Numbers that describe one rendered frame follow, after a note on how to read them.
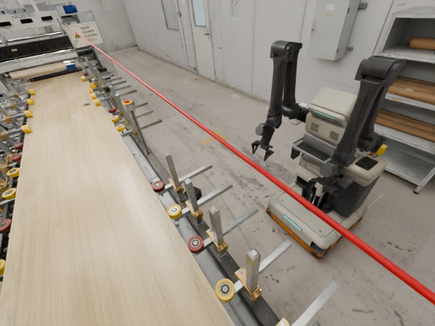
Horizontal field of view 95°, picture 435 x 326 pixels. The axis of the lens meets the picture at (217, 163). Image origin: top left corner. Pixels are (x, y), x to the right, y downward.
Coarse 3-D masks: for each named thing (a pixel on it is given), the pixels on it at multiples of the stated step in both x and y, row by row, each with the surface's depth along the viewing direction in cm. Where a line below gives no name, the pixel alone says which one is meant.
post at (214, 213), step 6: (210, 210) 85; (216, 210) 85; (210, 216) 88; (216, 216) 87; (216, 222) 89; (216, 228) 92; (216, 234) 95; (222, 234) 98; (216, 240) 100; (222, 240) 102
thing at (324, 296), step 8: (328, 288) 85; (336, 288) 85; (320, 296) 83; (328, 296) 83; (312, 304) 82; (320, 304) 81; (304, 312) 80; (312, 312) 80; (296, 320) 78; (304, 320) 78
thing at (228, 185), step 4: (228, 184) 134; (220, 188) 132; (224, 188) 132; (228, 188) 133; (212, 192) 130; (216, 192) 130; (220, 192) 131; (208, 196) 128; (212, 196) 128; (216, 196) 130; (200, 200) 126; (204, 200) 126; (208, 200) 128; (200, 204) 125; (184, 208) 122; (188, 208) 122; (184, 212) 120; (188, 212) 122; (180, 216) 119; (176, 220) 119
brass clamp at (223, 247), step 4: (208, 232) 108; (212, 232) 108; (208, 236) 109; (212, 236) 106; (212, 240) 105; (224, 240) 104; (216, 244) 102; (220, 244) 102; (224, 244) 102; (216, 248) 106; (220, 248) 101; (224, 248) 102; (220, 252) 102
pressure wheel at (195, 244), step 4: (192, 236) 102; (196, 236) 101; (188, 240) 100; (192, 240) 100; (196, 240) 100; (200, 240) 100; (188, 244) 98; (192, 244) 98; (196, 244) 98; (200, 244) 98; (192, 248) 97; (196, 248) 96; (200, 248) 97; (192, 252) 98; (196, 252) 97
